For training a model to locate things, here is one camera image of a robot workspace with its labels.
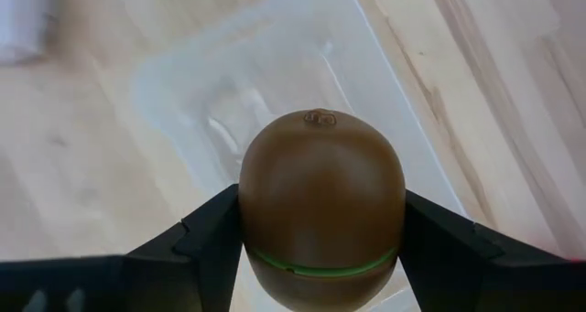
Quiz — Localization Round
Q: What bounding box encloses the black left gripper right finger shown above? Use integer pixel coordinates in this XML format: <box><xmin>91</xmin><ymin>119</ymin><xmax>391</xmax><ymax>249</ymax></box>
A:
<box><xmin>396</xmin><ymin>190</ymin><xmax>586</xmax><ymax>312</ymax></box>

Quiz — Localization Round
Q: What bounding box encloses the brown toy kiwi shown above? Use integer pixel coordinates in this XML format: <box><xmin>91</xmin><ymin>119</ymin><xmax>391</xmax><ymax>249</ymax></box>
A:
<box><xmin>237</xmin><ymin>108</ymin><xmax>407</xmax><ymax>312</ymax></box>

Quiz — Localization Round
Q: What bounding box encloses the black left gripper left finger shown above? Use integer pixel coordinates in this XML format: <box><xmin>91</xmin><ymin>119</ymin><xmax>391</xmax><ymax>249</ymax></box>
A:
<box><xmin>0</xmin><ymin>183</ymin><xmax>244</xmax><ymax>312</ymax></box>

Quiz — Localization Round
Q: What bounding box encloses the folded beige cloth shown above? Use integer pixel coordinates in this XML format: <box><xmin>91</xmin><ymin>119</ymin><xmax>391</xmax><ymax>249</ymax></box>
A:
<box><xmin>0</xmin><ymin>0</ymin><xmax>54</xmax><ymax>64</ymax></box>

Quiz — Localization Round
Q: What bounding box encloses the clear plastic container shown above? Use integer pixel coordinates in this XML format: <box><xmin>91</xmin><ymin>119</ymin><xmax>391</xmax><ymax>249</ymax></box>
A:
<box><xmin>130</xmin><ymin>0</ymin><xmax>469</xmax><ymax>312</ymax></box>

